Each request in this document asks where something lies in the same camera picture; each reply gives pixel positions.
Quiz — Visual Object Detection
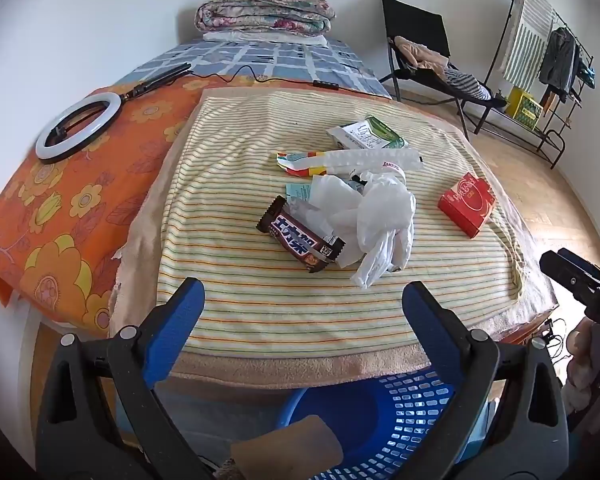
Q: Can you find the yellow crate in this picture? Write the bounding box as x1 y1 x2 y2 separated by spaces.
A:
505 86 545 126

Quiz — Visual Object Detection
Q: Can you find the white ring light with stand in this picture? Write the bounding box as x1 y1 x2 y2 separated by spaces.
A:
35 62 192 163

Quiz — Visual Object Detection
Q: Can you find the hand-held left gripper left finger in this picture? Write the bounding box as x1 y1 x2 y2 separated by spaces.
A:
35 276 216 480

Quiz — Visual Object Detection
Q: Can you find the black power cable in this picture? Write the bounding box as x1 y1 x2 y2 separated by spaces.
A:
530 317 574 361

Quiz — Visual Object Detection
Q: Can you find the orange floral blanket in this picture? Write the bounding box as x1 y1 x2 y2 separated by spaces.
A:
0 75 431 333

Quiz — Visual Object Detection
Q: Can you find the person's right hand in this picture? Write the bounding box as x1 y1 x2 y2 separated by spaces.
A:
566 317 600 413

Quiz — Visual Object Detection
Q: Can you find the green striped towel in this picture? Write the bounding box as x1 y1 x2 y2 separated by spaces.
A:
500 0 556 92

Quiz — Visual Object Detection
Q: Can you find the black folding chair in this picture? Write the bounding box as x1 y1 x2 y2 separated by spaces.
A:
377 0 511 136

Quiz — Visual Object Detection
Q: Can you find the grey jacket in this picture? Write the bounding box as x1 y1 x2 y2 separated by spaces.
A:
537 27 581 104

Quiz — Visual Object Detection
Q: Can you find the beige cloth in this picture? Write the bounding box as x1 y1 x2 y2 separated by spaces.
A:
394 35 451 74

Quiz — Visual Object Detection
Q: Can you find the light blue tube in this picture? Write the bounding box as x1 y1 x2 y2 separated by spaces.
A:
285 182 315 206

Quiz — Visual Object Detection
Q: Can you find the green and white carton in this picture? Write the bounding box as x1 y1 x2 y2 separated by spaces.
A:
326 115 410 151

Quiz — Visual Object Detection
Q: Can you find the black ring light cable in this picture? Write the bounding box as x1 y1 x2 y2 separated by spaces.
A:
187 65 317 84

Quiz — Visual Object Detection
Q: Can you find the blue plastic basket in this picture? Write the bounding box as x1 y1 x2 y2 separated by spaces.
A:
272 367 491 480

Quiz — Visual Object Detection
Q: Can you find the brown chocolate bar wrapper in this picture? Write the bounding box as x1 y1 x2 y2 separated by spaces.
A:
256 195 347 275

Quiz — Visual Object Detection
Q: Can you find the red cardboard box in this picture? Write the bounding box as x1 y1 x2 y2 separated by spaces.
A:
437 172 497 239

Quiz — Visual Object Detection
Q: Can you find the teal garment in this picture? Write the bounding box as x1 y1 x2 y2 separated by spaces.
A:
577 57 599 91

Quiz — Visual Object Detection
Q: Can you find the striped yellow towel blanket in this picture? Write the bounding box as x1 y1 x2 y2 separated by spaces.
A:
109 87 561 391

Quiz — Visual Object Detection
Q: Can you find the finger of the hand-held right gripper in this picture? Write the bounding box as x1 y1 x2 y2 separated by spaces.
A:
556 246 600 292
539 251 589 307

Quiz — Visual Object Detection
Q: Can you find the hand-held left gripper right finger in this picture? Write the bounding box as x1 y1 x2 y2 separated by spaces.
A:
401 281 571 480

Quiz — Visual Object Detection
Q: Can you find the blue checked bedsheet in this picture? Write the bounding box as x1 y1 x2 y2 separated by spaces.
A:
107 35 393 101

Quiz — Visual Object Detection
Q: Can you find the folded floral quilt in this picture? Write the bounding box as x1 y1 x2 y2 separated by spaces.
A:
195 0 337 37

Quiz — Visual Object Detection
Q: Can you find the grey striped cloth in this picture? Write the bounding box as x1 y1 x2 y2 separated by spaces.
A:
440 67 494 101

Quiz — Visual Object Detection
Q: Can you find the black clothes rack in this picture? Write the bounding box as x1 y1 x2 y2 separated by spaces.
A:
472 0 597 171

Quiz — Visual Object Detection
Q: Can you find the white plastic bag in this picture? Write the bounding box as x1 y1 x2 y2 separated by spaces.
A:
307 167 417 291

